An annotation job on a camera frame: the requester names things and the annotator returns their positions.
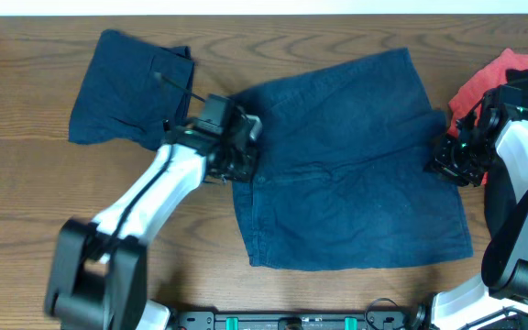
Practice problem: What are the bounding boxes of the navy blue shorts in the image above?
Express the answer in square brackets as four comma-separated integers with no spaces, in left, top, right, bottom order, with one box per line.
[233,49,473,271]

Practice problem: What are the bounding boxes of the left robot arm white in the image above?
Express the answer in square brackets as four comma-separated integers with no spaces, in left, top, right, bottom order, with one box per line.
[44,126,261,329]

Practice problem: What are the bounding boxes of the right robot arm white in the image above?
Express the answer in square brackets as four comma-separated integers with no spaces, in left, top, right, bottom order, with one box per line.
[413,84,528,329]

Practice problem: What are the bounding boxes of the red garment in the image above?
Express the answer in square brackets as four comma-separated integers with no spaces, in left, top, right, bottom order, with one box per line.
[447,49,528,180]

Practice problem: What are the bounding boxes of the black garment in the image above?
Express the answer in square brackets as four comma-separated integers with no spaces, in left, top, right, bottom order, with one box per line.
[484,69,528,237]

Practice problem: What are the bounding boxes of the folded navy cloth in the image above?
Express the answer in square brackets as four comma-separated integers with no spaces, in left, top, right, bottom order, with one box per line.
[68,29,195,151]

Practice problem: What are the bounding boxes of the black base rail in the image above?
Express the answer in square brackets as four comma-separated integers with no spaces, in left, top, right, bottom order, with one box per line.
[165,298,433,330]

